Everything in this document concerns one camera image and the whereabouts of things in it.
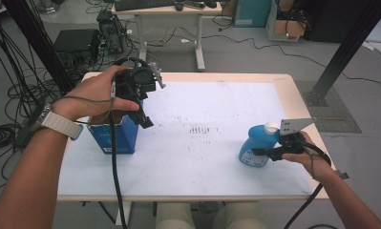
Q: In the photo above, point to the black keyboard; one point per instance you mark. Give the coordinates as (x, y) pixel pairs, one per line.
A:
(143, 4)

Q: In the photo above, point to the white table leg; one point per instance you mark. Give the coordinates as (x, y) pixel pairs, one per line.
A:
(123, 213)

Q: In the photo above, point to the black computer mouse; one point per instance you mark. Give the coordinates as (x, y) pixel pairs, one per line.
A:
(179, 6)

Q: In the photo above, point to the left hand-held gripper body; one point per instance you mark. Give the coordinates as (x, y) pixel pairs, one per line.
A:
(140, 79)

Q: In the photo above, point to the white desk with wooden top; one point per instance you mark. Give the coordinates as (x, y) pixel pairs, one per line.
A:
(199, 38)

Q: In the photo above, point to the blue cardboard box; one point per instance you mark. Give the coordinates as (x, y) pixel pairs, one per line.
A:
(121, 140)

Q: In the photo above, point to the black electronic device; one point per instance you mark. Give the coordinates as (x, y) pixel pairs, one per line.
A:
(111, 30)

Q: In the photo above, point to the blue bottle with white cap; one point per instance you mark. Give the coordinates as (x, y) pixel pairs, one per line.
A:
(258, 138)

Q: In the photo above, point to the black computer case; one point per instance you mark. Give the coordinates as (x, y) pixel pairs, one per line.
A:
(76, 41)

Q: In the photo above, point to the person's left leg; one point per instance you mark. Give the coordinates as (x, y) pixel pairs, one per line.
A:
(175, 216)

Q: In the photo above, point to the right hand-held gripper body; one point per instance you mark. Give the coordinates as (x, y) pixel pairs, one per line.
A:
(291, 140)

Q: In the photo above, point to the black metal stand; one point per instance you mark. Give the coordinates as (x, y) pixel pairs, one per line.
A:
(350, 44)
(35, 38)

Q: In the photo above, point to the person's leg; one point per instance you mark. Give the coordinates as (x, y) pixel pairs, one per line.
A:
(239, 216)
(175, 216)

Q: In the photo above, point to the wristwatch with beige band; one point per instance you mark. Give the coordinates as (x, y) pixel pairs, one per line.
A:
(62, 124)

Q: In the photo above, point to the black tape strip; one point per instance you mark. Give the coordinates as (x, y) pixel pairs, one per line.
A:
(343, 175)

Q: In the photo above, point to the person's right hand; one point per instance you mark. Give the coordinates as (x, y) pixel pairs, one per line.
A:
(312, 160)

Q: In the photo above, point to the white cardboard box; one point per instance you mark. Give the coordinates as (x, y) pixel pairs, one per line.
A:
(288, 28)

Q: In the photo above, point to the person's right leg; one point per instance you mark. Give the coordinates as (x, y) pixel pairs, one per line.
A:
(239, 216)

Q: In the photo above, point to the blue storage box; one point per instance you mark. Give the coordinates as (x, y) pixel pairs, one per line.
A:
(251, 12)

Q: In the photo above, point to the white foam sheets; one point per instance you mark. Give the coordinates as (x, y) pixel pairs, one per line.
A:
(380, 38)

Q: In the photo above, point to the white sheet mat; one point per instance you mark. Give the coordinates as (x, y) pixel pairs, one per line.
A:
(194, 165)

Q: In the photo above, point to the person's left hand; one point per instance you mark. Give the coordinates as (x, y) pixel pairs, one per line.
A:
(92, 95)

